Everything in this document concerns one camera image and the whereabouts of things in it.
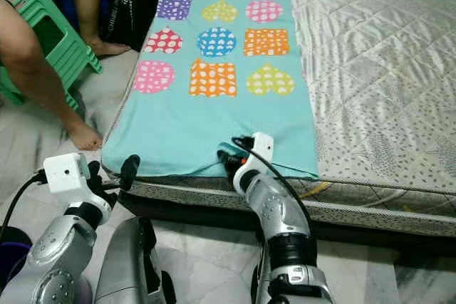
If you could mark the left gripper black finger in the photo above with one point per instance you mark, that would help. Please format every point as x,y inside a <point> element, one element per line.
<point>94,170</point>
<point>129,170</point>

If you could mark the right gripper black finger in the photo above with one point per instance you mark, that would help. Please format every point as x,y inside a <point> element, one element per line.
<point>226,151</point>

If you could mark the teal heart-patterned blanket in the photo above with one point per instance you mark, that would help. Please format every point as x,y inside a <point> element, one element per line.
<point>214,119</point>

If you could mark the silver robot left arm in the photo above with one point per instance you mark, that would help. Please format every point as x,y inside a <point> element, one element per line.
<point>53,261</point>

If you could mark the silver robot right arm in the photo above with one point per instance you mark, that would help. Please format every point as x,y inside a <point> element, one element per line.
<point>285,233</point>

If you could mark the grey robot left leg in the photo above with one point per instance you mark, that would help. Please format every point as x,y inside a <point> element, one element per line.
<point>132,268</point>

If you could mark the grey robot leg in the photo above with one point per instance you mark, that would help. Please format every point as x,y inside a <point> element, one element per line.
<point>260,282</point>
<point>132,268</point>

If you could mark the grey robot right leg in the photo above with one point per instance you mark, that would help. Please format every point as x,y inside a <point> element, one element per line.
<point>260,282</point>

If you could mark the purple plastic bucket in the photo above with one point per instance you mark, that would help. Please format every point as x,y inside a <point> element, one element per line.
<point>11,268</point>

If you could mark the green plastic stool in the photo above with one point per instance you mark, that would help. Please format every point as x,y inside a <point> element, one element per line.
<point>64,40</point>

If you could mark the black bag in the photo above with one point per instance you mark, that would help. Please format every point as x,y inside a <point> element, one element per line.
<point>135,5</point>

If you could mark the dark bed base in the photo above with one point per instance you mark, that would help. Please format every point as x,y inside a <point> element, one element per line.
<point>385,240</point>

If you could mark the quilted beige mattress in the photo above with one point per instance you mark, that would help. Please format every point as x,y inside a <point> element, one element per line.
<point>385,55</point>

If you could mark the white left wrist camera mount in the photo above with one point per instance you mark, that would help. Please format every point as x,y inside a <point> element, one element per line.
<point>68,174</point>

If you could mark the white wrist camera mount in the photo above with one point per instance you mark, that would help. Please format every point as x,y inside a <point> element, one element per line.
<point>68,174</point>
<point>262,149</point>

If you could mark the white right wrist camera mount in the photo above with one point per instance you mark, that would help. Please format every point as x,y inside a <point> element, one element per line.
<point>262,149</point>

